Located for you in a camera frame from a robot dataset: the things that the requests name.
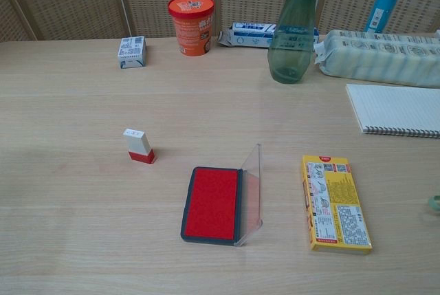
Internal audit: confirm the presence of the clear pack of white cups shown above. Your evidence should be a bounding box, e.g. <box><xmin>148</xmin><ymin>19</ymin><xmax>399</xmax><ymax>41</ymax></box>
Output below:
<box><xmin>313</xmin><ymin>29</ymin><xmax>440</xmax><ymax>89</ymax></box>

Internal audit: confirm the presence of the white and red stamp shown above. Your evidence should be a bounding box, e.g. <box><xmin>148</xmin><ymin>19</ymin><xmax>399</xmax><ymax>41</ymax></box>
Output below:
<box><xmin>122</xmin><ymin>128</ymin><xmax>157</xmax><ymax>165</ymax></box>

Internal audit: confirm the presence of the long white blue carton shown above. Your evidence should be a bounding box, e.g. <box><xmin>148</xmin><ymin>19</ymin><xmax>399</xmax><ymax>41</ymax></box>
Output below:
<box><xmin>217</xmin><ymin>21</ymin><xmax>320</xmax><ymax>50</ymax></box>

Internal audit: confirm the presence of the orange instant noodle cup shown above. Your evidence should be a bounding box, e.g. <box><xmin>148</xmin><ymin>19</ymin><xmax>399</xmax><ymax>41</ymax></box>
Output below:
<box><xmin>167</xmin><ymin>0</ymin><xmax>216</xmax><ymax>57</ymax></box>

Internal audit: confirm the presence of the red ink pad clear lid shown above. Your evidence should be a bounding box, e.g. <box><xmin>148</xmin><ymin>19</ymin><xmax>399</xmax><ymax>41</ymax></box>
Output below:
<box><xmin>179</xmin><ymin>142</ymin><xmax>265</xmax><ymax>248</ymax></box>

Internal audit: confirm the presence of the yellow flat printed box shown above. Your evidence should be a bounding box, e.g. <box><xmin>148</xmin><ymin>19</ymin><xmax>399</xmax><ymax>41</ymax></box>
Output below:
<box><xmin>301</xmin><ymin>154</ymin><xmax>373</xmax><ymax>255</ymax></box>

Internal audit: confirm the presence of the green spray bottle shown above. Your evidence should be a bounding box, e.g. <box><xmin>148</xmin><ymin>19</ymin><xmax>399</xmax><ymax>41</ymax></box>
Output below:
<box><xmin>267</xmin><ymin>0</ymin><xmax>317</xmax><ymax>85</ymax></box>

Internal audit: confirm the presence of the white spiral notebook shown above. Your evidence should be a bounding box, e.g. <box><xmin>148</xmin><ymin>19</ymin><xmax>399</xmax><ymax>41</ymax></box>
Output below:
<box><xmin>345</xmin><ymin>83</ymin><xmax>440</xmax><ymax>139</ymax></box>

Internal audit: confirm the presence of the small white printed box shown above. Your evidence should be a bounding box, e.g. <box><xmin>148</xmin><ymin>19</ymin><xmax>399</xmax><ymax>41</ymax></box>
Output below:
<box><xmin>115</xmin><ymin>36</ymin><xmax>148</xmax><ymax>69</ymax></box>

